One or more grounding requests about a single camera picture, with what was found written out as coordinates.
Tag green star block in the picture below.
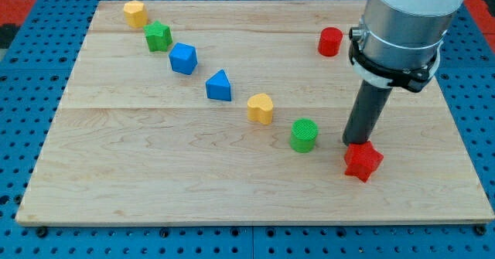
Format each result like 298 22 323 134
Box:
143 21 172 52

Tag blue triangle block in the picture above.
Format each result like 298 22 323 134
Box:
206 70 232 101

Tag green cylinder block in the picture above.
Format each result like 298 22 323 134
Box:
289 118 319 153

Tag black cylindrical pointer tool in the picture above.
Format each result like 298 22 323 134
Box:
342 80 392 145

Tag red cylinder block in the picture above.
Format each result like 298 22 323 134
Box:
318 27 343 56

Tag light wooden board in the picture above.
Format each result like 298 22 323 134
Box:
16 0 494 227

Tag blue cube block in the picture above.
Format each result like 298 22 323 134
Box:
169 43 198 75

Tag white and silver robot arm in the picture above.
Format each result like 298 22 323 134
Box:
360 0 463 70

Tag yellow hexagon block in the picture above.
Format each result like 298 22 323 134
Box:
123 0 148 29

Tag yellow heart block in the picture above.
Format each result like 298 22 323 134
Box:
247 93 274 124

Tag red star block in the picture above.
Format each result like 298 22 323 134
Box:
344 141 384 182

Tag black clamp ring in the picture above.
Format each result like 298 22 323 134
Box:
348 26 442 94

